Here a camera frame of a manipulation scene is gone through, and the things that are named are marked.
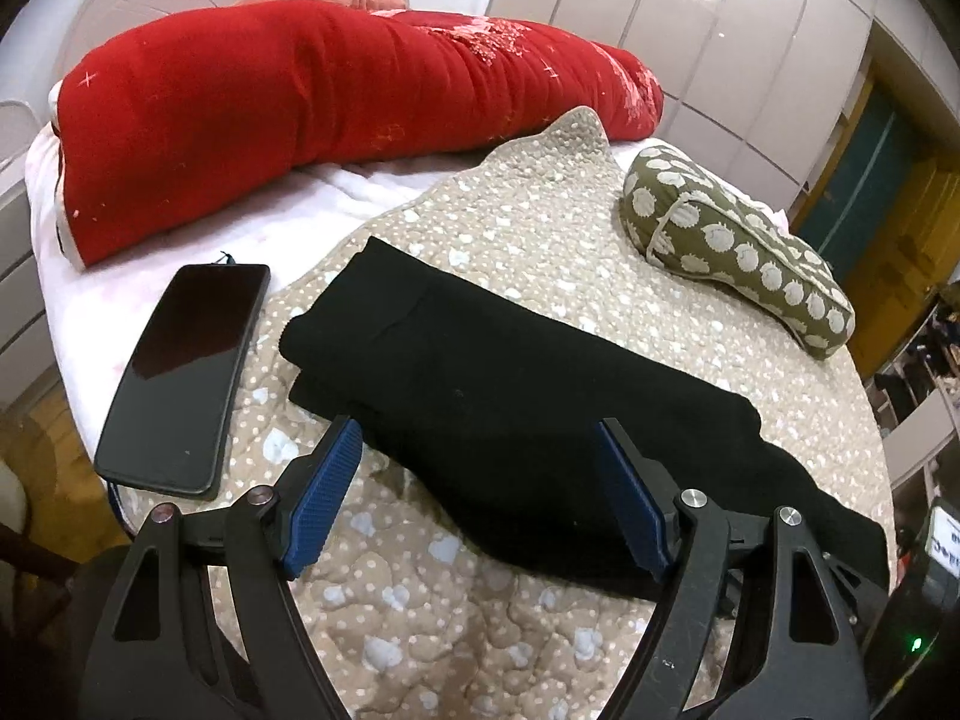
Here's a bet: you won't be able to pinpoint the olive patterned pillow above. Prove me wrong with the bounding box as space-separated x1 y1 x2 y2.
619 143 857 360

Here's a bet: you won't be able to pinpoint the red quilted blanket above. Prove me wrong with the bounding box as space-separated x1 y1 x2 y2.
49 0 665 269

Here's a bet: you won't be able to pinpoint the yellow wooden door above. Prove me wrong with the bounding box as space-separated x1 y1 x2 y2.
795 75 960 380

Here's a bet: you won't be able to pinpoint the black smartphone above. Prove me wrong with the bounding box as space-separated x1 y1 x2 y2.
94 253 272 501

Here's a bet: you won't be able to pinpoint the white wardrobe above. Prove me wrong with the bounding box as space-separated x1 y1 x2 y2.
484 0 882 215

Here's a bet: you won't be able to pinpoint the white bed sheet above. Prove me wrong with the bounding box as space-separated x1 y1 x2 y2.
25 120 496 466

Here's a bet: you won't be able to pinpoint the beige dotted quilt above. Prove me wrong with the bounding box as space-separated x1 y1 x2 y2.
112 106 893 720

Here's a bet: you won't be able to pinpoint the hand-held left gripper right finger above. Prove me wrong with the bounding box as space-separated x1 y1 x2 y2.
597 420 869 720

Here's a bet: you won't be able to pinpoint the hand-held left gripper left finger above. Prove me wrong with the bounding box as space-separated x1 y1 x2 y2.
77 414 364 720

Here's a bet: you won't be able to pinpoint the black pants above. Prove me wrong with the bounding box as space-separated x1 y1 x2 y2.
279 236 890 601

